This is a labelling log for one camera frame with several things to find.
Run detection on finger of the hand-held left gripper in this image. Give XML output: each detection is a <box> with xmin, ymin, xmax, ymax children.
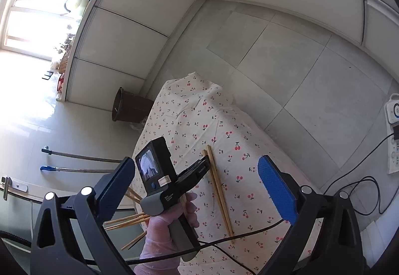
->
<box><xmin>178</xmin><ymin>154</ymin><xmax>209</xmax><ymax>175</ymax></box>
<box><xmin>183</xmin><ymin>162</ymin><xmax>210</xmax><ymax>193</ymax></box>

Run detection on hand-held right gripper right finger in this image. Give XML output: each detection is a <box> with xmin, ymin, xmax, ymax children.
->
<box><xmin>257</xmin><ymin>155</ymin><xmax>367</xmax><ymax>275</ymax></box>

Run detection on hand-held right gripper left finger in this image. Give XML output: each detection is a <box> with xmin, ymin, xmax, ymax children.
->
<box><xmin>30</xmin><ymin>157</ymin><xmax>136</xmax><ymax>275</ymax></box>

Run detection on person's left forearm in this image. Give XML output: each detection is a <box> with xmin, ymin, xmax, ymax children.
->
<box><xmin>133</xmin><ymin>263</ymin><xmax>181</xmax><ymax>275</ymax></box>

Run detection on person's left hand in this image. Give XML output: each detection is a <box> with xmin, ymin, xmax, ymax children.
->
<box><xmin>139</xmin><ymin>192</ymin><xmax>200</xmax><ymax>260</ymax></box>

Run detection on cherry print tablecloth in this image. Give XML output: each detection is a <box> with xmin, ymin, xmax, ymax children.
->
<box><xmin>131</xmin><ymin>72</ymin><xmax>323</xmax><ymax>275</ymax></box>

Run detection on blue tipped pole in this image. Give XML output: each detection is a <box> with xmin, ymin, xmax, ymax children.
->
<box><xmin>39</xmin><ymin>166</ymin><xmax>116</xmax><ymax>174</ymax></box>

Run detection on metal pole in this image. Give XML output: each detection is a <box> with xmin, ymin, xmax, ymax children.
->
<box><xmin>41</xmin><ymin>146</ymin><xmax>123</xmax><ymax>164</ymax></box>

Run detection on dark brown trash bin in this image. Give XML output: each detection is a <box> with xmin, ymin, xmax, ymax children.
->
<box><xmin>111</xmin><ymin>87</ymin><xmax>154</xmax><ymax>123</ymax></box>

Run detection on metal door latch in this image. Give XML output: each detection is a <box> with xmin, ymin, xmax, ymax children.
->
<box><xmin>1</xmin><ymin>177</ymin><xmax>28</xmax><ymax>201</ymax></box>

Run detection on white power strip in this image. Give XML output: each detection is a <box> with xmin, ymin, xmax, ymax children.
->
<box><xmin>384</xmin><ymin>99</ymin><xmax>399</xmax><ymax>175</ymax></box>

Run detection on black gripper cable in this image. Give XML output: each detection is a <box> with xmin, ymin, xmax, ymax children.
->
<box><xmin>84</xmin><ymin>219</ymin><xmax>289</xmax><ymax>266</ymax></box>
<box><xmin>198</xmin><ymin>241</ymin><xmax>258</xmax><ymax>275</ymax></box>

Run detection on black looped floor cable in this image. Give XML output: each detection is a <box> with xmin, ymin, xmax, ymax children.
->
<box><xmin>330</xmin><ymin>178</ymin><xmax>389</xmax><ymax>215</ymax></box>

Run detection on black hose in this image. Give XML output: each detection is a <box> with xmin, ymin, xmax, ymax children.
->
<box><xmin>0</xmin><ymin>229</ymin><xmax>32</xmax><ymax>246</ymax></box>

